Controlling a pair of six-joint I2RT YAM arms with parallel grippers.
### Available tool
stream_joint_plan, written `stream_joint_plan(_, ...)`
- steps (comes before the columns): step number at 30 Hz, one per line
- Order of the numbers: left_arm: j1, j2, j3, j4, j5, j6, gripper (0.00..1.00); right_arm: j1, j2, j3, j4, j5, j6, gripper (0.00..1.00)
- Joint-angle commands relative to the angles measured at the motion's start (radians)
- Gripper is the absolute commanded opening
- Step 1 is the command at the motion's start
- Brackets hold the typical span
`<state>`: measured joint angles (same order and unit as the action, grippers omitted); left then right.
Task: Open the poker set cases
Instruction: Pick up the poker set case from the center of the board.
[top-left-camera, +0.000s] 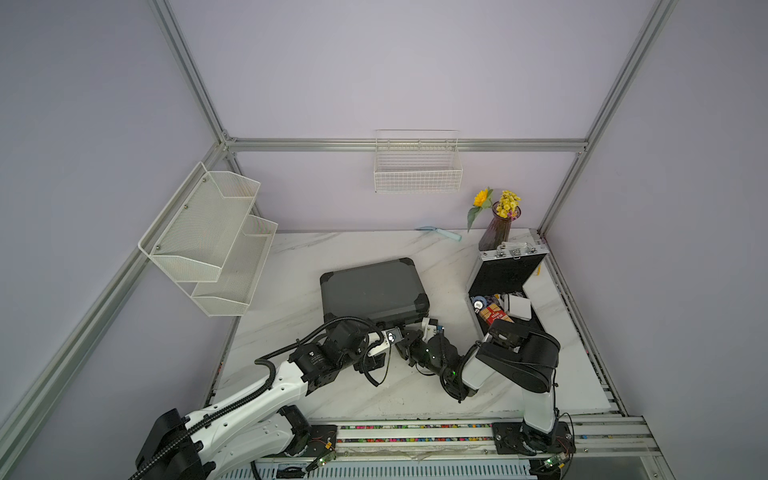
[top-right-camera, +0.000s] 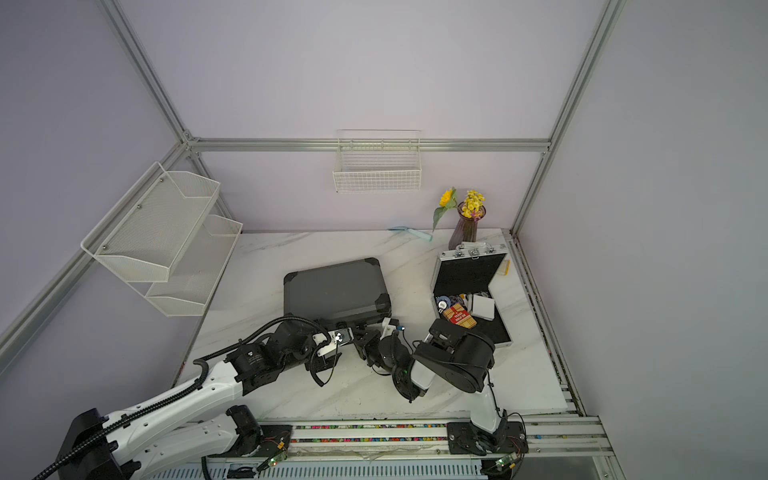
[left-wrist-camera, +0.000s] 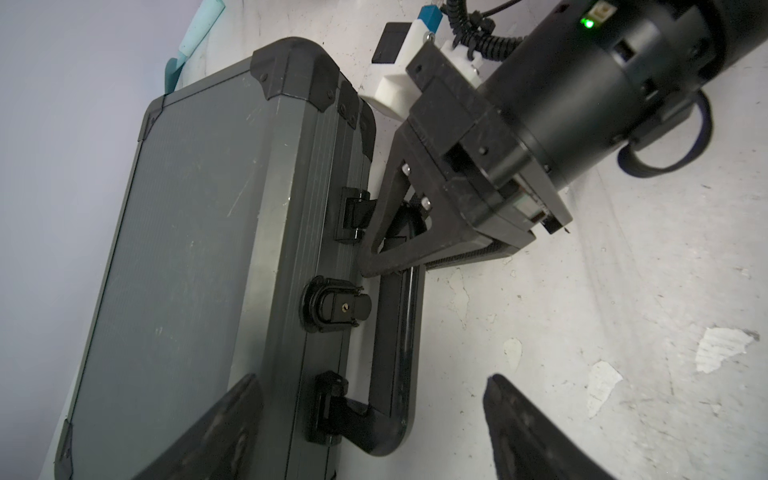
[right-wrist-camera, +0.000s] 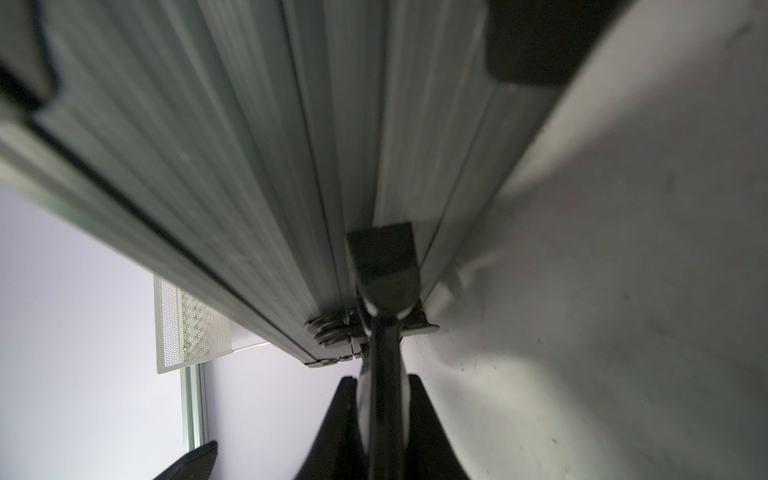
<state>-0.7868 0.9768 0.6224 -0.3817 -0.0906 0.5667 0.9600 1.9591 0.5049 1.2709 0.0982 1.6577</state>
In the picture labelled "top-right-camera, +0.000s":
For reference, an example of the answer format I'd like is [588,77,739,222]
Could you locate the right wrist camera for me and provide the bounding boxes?
[381,317,401,339]

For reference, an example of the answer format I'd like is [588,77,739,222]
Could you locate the blue dealer chip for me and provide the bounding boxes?
[435,296,453,311]

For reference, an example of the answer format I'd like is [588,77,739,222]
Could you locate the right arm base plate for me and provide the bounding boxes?
[446,420,529,456]

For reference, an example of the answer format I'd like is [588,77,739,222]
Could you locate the purple glass vase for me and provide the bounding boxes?
[448,202,485,250]

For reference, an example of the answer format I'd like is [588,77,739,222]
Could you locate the white wire wall basket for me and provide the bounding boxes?
[332,129,422,194]

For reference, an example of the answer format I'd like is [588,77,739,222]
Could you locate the yellow sunflower with leaf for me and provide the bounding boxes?
[432,187,458,230]

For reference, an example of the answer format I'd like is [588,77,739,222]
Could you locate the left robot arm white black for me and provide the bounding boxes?
[37,316,335,479]

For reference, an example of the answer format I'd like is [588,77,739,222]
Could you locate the light blue plastic tool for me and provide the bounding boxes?
[389,226,433,242]

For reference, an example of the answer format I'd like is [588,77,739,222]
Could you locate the yellow flower bunch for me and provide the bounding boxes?
[459,190,486,220]

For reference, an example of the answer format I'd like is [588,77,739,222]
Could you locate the red playing card box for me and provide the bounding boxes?
[442,303,477,329]

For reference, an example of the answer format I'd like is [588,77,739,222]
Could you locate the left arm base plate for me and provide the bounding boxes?
[240,424,293,458]

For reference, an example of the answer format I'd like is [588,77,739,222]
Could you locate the white mesh two-tier shelf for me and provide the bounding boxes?
[80,163,242,317]

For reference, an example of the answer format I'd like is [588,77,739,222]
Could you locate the dark grey poker case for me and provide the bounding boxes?
[283,257,392,330]

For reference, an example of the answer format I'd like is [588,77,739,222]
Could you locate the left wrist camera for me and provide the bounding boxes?
[313,328,353,358]

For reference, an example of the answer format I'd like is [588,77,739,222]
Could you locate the white card deck box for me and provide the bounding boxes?
[468,294,496,321]

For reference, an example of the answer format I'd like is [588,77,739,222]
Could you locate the aluminium frame rail structure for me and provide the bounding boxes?
[1,1,625,375]

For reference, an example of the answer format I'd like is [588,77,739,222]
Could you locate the silver aluminium poker case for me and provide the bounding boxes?
[431,242,513,346]

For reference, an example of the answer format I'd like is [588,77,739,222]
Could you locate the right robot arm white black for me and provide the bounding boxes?
[352,319,508,452]

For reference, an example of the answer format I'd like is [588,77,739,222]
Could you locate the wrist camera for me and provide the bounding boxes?
[381,317,401,339]
[313,328,353,358]

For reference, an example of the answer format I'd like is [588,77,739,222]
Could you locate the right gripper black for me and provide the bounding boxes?
[350,328,403,379]

